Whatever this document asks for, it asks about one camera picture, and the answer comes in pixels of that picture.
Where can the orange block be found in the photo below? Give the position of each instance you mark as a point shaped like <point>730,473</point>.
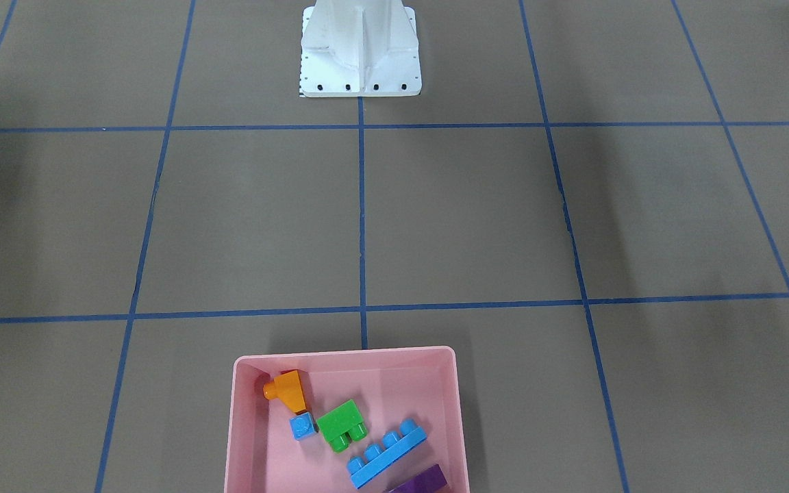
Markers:
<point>287,388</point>

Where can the green block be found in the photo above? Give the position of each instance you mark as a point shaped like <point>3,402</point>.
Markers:
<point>342,426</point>

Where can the small blue block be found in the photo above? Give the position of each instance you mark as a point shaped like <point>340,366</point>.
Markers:
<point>302,426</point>

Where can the long blue block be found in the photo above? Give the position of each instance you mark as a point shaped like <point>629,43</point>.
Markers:
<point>379,456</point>

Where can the purple block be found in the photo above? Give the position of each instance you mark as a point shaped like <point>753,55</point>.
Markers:
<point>431,479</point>

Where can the pink plastic box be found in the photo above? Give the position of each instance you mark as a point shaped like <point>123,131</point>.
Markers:
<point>388,385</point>

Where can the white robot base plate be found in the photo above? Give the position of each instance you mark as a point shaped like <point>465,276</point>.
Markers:
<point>359,49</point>

